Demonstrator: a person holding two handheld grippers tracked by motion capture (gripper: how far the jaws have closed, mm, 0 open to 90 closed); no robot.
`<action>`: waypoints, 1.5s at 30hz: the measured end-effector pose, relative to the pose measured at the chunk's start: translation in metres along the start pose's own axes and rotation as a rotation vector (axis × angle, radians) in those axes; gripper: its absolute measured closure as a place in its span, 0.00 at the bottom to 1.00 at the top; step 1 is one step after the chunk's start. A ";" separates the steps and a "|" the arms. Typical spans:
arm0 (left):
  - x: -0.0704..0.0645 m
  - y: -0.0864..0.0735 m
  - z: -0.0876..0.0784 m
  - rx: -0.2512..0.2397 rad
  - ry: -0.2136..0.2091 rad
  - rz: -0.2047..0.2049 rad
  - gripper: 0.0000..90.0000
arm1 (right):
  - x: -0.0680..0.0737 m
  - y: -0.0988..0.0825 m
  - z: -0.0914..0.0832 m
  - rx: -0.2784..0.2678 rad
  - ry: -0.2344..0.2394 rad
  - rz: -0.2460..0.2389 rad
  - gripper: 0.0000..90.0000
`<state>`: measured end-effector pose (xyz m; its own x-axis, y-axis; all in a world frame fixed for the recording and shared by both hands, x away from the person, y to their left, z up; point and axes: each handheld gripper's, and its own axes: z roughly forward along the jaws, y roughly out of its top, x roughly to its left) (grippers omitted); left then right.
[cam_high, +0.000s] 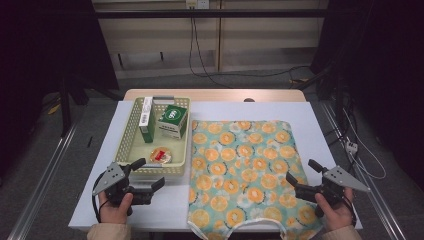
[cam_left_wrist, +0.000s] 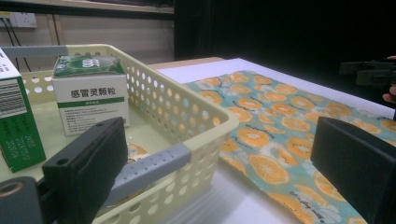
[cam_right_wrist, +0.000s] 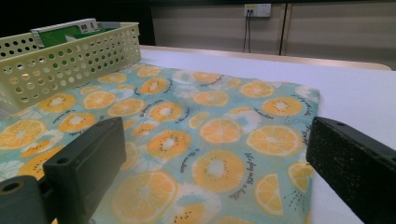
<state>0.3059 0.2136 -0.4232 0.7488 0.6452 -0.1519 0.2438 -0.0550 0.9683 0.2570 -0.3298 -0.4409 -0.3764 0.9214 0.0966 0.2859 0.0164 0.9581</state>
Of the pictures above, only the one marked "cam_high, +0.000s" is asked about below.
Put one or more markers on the black metal stand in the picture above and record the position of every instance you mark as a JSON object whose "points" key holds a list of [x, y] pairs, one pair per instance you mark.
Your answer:
{"points": [[66, 106]]}

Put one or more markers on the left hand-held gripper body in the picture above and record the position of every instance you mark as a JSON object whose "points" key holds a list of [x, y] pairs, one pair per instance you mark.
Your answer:
{"points": [[115, 186]]}

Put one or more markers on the small dark round knob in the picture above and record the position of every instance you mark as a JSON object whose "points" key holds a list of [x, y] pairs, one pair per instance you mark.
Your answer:
{"points": [[249, 99]]}

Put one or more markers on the square green white box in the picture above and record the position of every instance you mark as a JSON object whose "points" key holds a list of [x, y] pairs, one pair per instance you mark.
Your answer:
{"points": [[172, 120]]}

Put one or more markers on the white wall socket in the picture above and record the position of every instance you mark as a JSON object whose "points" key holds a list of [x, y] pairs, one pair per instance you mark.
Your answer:
{"points": [[197, 3]]}

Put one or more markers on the person's left hand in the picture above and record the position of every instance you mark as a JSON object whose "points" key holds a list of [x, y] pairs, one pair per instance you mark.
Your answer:
{"points": [[113, 211]]}

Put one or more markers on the pale yellow plastic basket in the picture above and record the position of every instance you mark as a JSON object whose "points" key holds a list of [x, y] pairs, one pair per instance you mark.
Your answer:
{"points": [[133, 153]]}

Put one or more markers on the round packet with red label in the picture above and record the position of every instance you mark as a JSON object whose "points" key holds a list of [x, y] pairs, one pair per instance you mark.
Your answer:
{"points": [[161, 155]]}

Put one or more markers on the orange print cloth bag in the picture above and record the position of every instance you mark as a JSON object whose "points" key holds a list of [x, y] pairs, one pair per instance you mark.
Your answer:
{"points": [[240, 166]]}

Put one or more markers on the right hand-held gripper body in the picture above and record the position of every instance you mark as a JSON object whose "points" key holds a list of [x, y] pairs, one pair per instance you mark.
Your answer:
{"points": [[333, 186]]}

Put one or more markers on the white power strip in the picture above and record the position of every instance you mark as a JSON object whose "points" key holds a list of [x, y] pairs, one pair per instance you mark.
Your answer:
{"points": [[351, 147]]}

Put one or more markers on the person's right hand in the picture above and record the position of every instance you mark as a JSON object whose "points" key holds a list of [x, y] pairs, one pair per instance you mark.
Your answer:
{"points": [[335, 213]]}

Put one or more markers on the black horizontal metal bar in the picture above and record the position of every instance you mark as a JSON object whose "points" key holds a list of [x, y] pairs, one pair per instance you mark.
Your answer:
{"points": [[213, 13]]}

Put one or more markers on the tall green white box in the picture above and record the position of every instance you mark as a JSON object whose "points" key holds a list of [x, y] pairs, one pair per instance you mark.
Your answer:
{"points": [[146, 116]]}

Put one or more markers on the aluminium floor rail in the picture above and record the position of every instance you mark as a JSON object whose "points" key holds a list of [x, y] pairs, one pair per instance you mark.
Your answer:
{"points": [[373, 193], [43, 180]]}

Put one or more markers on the white table mat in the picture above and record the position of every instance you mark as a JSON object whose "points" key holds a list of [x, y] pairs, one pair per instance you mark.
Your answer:
{"points": [[166, 206]]}

